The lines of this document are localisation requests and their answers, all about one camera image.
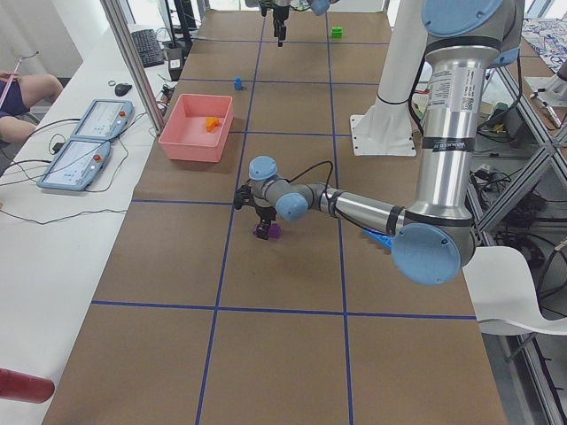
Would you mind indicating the green toy block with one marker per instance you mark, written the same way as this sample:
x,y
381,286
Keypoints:
x,y
336,32

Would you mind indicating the orange toy block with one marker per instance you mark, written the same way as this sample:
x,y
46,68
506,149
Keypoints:
x,y
211,123

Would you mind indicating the white chair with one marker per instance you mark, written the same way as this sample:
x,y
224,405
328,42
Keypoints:
x,y
503,295

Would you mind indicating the seated person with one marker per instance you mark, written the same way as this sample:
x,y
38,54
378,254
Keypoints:
x,y
23,93

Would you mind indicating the pink plastic box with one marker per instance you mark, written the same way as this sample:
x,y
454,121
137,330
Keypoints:
x,y
184,136

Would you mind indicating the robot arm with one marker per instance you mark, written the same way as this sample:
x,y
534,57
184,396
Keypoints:
x,y
317,7
432,239

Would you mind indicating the lower teach pendant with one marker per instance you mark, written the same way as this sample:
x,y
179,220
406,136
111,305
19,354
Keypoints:
x,y
76,165

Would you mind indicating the light blue toy block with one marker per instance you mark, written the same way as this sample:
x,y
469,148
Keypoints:
x,y
382,240

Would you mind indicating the red cylinder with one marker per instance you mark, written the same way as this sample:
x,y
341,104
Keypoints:
x,y
17,386

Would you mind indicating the purple toy block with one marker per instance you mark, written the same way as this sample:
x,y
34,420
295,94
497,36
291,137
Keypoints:
x,y
274,232

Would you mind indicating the black keyboard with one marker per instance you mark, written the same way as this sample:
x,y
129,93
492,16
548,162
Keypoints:
x,y
148,48

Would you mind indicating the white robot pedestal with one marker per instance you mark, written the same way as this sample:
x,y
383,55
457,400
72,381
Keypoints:
x,y
386,127

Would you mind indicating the teach pendant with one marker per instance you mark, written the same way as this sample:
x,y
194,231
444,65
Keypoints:
x,y
104,119
76,165

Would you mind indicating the upper teach pendant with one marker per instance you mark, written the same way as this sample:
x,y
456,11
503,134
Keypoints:
x,y
104,119

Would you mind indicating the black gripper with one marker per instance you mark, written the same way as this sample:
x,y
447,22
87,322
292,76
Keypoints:
x,y
279,18
265,214

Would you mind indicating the black computer mouse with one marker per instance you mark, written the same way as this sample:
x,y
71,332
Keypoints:
x,y
121,89

